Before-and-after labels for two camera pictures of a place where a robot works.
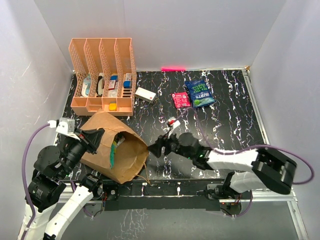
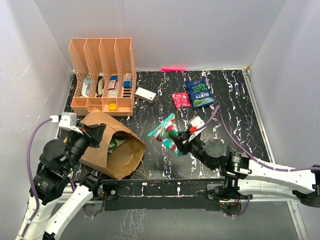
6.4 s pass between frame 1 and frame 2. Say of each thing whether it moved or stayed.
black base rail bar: stayed
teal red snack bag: moved
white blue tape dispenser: stayed
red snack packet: stayed
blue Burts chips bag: stayed
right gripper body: moved
